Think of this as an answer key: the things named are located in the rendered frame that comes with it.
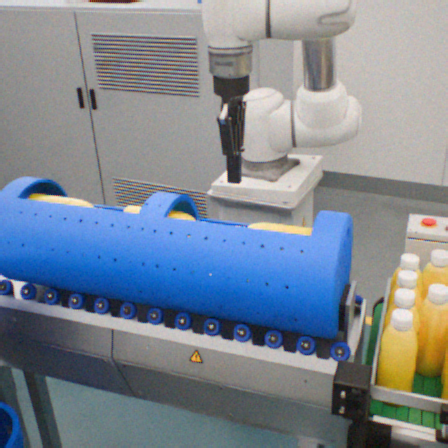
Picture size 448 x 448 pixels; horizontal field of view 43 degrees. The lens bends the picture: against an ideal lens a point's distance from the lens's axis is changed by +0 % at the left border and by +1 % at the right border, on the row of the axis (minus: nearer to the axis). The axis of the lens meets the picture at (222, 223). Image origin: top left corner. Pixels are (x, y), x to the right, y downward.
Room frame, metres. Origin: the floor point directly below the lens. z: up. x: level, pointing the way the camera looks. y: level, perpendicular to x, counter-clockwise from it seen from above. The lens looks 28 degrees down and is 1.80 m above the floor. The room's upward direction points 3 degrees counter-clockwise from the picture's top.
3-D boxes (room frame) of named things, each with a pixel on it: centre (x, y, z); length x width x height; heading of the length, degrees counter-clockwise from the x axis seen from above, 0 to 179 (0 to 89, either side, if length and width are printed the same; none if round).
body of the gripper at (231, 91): (1.16, -0.03, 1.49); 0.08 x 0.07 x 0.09; 158
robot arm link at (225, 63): (1.16, -0.03, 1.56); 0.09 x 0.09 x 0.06
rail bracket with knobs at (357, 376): (0.86, -0.25, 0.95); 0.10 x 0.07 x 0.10; 159
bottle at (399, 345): (0.89, -0.34, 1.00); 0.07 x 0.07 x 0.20
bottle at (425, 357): (0.97, -0.44, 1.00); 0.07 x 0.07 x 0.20
